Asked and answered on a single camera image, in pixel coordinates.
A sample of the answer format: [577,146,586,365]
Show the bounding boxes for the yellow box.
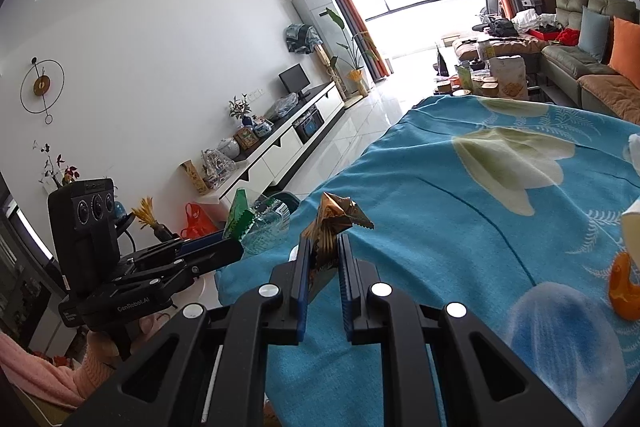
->
[179,159,210,196]

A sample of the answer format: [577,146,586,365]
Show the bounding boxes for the plant in blue vase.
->
[228,92,254,128]

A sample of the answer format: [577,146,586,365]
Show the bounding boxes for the dark glass cabinet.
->
[0,172,66,358]

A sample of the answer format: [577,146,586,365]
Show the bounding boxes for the beige paper bag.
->
[487,55,529,100]

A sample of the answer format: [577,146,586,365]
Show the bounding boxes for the gold foil wrapper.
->
[300,192,376,304]

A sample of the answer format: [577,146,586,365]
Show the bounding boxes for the person's left forearm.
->
[0,331,124,409]

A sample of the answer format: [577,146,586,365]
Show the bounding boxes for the clear plastic bag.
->
[263,94,300,123]

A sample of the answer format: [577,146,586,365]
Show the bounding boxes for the round wire wall clock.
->
[19,56,66,126]

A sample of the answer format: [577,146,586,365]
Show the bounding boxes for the white standing air conditioner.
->
[292,0,372,96]

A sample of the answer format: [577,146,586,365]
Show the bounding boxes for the covered standing fan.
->
[284,22,321,56]

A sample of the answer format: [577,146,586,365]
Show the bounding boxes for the green clear plastic wrapper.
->
[222,189,292,256]

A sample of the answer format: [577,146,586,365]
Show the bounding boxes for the red plastic bag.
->
[179,202,221,241]

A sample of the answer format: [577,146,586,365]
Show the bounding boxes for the green box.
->
[455,64,474,93]

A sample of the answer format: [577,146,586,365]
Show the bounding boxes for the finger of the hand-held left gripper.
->
[132,231,225,266]
[150,239,245,294]

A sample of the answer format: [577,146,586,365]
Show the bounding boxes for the white black TV cabinet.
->
[212,81,346,208]

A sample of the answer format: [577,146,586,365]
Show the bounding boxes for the dried flower branches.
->
[32,139,81,193]

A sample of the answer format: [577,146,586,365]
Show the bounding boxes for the black monitor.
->
[278,63,311,98]

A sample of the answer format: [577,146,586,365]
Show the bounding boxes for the green sofa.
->
[539,0,640,126]

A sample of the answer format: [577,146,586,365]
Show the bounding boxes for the orange cushion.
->
[607,16,640,78]

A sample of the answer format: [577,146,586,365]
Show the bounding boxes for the wrapped ship model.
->
[199,148,237,188]

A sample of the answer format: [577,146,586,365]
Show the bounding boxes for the blue floral blanket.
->
[215,94,640,427]

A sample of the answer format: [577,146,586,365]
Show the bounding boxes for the person's left hand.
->
[127,313,173,358]

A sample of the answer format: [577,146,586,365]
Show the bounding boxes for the framed picture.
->
[233,126,259,152]

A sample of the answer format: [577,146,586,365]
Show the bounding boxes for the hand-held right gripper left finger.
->
[62,239,321,427]

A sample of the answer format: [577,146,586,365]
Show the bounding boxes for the black bag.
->
[487,16,519,37]

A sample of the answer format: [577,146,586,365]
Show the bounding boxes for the wooden stand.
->
[312,44,349,100]

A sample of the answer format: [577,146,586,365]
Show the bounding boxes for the dried wheat bundle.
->
[130,196,171,238]

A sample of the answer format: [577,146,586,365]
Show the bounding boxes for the brown ottoman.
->
[452,29,556,63]

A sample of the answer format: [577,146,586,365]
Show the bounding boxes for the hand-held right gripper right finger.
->
[337,234,576,427]

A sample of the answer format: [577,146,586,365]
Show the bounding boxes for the white clothes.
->
[512,9,544,33]

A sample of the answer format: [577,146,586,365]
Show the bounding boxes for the orange peel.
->
[608,251,640,321]

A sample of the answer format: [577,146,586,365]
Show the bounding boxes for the grey-blue cushion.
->
[578,5,612,63]

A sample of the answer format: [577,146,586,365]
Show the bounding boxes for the black office chair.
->
[472,0,504,33]

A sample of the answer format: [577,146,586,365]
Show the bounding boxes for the tall leafy plant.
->
[320,7,382,96]

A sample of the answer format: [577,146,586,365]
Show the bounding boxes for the glass coffee table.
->
[432,61,546,100]

